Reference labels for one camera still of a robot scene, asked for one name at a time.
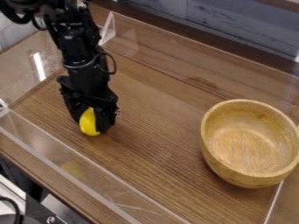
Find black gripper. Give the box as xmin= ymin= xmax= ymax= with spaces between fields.
xmin=57 ymin=51 xmax=117 ymax=134

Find yellow lemon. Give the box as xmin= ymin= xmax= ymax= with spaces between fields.
xmin=78 ymin=108 xmax=100 ymax=137

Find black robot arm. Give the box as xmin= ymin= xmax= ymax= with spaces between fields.
xmin=0 ymin=0 xmax=117 ymax=136

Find brown wooden bowl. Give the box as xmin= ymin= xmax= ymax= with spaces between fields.
xmin=198 ymin=99 xmax=299 ymax=189

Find clear acrylic corner bracket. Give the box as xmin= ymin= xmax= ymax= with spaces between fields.
xmin=98 ymin=12 xmax=116 ymax=46

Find black metal table frame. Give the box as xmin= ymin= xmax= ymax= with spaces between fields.
xmin=0 ymin=157 xmax=89 ymax=224

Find clear acrylic enclosure wall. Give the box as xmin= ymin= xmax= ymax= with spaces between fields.
xmin=0 ymin=7 xmax=299 ymax=224

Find black cable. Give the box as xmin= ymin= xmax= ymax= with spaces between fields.
xmin=0 ymin=195 xmax=21 ymax=224

